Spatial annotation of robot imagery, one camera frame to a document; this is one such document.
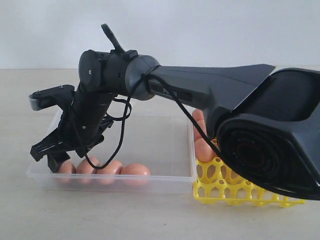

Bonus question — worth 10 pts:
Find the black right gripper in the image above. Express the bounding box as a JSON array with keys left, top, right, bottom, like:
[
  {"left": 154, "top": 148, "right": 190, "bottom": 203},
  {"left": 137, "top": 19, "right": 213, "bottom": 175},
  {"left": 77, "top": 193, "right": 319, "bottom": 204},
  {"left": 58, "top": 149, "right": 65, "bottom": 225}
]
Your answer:
[{"left": 30, "top": 86, "right": 115, "bottom": 173}]

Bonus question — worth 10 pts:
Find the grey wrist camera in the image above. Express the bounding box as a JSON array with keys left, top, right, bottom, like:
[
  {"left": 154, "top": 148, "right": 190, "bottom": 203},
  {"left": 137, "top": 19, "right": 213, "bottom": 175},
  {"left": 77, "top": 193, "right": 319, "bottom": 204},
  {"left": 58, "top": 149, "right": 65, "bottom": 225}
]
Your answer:
[{"left": 28, "top": 84, "right": 75, "bottom": 111}]

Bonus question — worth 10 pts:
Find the clear plastic bin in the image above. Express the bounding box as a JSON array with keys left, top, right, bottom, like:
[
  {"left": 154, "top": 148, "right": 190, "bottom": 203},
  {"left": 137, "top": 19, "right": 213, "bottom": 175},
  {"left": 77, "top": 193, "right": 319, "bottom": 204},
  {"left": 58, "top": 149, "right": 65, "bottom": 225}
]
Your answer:
[{"left": 26, "top": 97, "right": 197, "bottom": 194}]

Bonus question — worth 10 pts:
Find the brown egg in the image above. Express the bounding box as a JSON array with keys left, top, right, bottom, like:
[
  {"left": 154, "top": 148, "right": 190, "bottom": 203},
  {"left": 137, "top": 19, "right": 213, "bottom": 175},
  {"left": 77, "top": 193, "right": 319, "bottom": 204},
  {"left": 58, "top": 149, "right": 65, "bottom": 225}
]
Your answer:
[
  {"left": 192, "top": 109, "right": 205, "bottom": 124},
  {"left": 96, "top": 160, "right": 123, "bottom": 186},
  {"left": 57, "top": 160, "right": 76, "bottom": 185},
  {"left": 194, "top": 138, "right": 217, "bottom": 163},
  {"left": 193, "top": 122, "right": 208, "bottom": 141},
  {"left": 120, "top": 163, "right": 151, "bottom": 187},
  {"left": 75, "top": 156, "right": 100, "bottom": 185}
]

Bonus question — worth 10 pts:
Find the yellow plastic egg tray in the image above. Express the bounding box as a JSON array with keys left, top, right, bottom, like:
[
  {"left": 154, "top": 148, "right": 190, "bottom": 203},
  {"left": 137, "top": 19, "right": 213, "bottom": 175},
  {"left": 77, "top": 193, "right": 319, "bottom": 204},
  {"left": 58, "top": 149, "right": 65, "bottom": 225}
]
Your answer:
[{"left": 193, "top": 156, "right": 306, "bottom": 208}]

